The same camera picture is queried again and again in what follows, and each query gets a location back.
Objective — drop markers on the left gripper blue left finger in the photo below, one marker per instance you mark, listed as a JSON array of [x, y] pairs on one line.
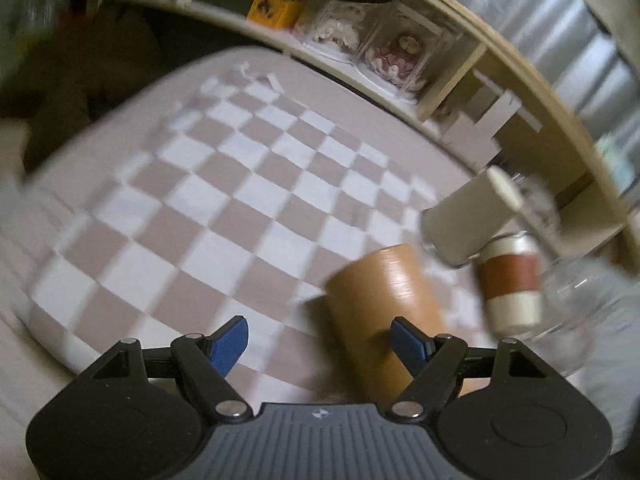
[[203, 364]]

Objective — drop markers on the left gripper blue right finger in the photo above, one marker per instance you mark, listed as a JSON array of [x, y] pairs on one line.
[[435, 365]]

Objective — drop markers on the brown bamboo cup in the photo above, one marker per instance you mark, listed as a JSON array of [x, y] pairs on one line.
[[365, 296]]

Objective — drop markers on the cream cup with brown sleeve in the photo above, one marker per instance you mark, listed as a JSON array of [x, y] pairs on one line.
[[509, 271]]

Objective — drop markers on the cream cup upside down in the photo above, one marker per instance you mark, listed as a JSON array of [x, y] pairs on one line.
[[460, 225]]

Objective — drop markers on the clear glass decanter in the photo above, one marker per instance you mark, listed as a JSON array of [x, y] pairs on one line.
[[564, 337]]

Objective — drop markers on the checkered table cloth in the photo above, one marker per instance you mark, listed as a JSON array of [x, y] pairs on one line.
[[237, 185]]

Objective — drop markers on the white wooden stand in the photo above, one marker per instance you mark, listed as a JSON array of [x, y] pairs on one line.
[[473, 113]]

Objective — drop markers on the doll in pink dress case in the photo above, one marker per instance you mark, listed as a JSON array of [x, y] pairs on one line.
[[404, 49]]

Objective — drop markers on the doll in white dress case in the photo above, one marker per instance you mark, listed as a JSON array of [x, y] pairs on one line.
[[336, 29]]

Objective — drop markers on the yellow box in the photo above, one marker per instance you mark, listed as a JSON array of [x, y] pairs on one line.
[[276, 14]]

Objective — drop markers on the wooden wall shelf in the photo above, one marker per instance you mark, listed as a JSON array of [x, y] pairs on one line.
[[536, 86]]

